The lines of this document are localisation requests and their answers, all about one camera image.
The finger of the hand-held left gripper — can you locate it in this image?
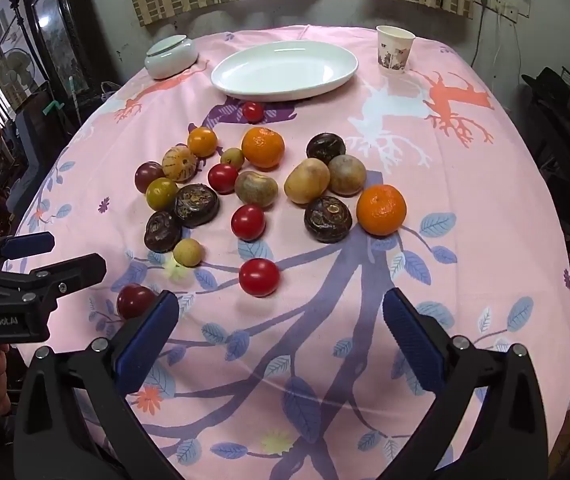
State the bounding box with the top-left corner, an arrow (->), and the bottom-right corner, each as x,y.
0,253 -> 108,306
0,232 -> 56,271

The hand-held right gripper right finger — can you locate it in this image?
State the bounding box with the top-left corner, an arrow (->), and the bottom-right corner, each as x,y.
382,287 -> 550,480

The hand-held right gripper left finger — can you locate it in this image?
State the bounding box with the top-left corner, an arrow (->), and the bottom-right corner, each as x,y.
13,290 -> 186,480

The dark red tomato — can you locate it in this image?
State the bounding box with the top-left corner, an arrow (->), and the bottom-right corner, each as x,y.
116,283 -> 156,320
134,161 -> 166,194

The small yellow-green longan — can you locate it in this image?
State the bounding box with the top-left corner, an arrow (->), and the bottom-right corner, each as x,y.
220,147 -> 245,169
173,238 -> 203,267

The dark water chestnut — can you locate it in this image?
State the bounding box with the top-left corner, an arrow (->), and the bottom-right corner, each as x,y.
145,211 -> 183,253
304,196 -> 353,244
306,132 -> 346,163
173,184 -> 220,227

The yellow-green tomato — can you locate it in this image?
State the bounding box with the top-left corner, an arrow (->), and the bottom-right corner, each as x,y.
145,177 -> 179,212

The orange mandarin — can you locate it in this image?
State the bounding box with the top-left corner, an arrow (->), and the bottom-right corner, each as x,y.
241,127 -> 286,170
356,184 -> 408,237

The striped pepino melon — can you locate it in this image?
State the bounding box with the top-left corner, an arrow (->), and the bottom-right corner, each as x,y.
162,145 -> 198,183

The orange tomato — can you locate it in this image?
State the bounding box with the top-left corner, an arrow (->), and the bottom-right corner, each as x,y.
187,127 -> 218,158

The brown passion fruit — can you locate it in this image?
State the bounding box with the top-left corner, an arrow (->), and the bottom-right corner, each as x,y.
328,154 -> 368,197
235,170 -> 279,208

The yellow potato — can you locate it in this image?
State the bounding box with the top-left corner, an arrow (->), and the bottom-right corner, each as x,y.
284,157 -> 331,205

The white oval plate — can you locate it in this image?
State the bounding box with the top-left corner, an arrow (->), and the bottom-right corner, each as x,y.
210,41 -> 359,102

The pink printed tablecloth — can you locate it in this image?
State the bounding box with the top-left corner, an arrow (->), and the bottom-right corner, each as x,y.
2,25 -> 570,480

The electric fan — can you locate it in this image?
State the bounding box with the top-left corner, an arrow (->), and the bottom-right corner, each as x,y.
0,47 -> 36,96

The dark framed mirror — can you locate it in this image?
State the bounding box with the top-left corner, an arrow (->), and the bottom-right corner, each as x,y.
21,0 -> 100,106

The white lidded ceramic bowl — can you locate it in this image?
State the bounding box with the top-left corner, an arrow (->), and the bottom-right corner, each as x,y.
145,34 -> 199,80

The black hat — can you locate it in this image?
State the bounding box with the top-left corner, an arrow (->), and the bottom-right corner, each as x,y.
521,66 -> 570,106

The printed paper cup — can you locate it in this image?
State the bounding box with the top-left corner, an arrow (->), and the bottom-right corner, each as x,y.
376,25 -> 416,74

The black cable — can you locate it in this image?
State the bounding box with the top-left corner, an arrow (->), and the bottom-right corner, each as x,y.
470,0 -> 488,68

